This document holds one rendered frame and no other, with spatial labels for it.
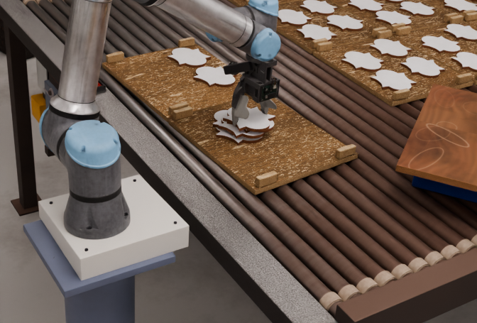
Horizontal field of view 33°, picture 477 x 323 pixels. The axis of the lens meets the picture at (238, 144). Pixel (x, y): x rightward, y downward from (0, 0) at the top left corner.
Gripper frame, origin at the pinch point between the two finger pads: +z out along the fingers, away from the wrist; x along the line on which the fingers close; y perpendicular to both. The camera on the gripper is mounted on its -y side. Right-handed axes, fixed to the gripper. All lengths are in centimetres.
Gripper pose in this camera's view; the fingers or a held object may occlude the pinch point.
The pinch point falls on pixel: (248, 117)
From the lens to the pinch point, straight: 219.2
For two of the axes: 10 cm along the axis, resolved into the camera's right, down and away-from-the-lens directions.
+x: 7.8, -2.7, 5.6
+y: 6.2, 4.4, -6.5
